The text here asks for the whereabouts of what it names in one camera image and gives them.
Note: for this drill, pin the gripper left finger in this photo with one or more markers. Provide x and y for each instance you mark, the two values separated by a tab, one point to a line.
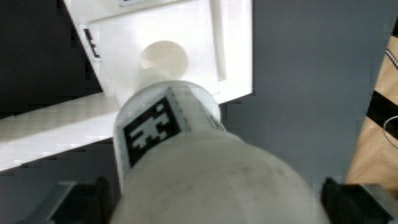
76	204

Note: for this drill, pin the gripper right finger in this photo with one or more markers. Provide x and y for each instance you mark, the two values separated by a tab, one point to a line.
357	203

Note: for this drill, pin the white light bulb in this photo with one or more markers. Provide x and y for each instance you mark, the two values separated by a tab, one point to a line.
199	179

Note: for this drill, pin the white lamp base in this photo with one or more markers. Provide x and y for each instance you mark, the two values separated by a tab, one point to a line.
167	39

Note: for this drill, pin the white front rail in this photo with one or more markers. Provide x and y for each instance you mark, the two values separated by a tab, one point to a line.
55	129

